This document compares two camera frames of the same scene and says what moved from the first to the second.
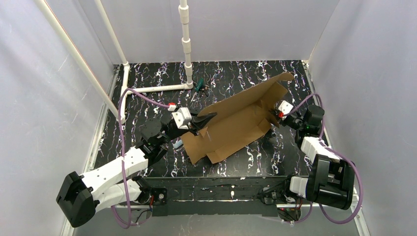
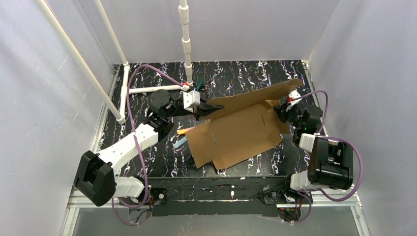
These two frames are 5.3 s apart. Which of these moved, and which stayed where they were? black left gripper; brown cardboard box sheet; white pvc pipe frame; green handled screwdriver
Moved: brown cardboard box sheet; black left gripper
Stayed: green handled screwdriver; white pvc pipe frame
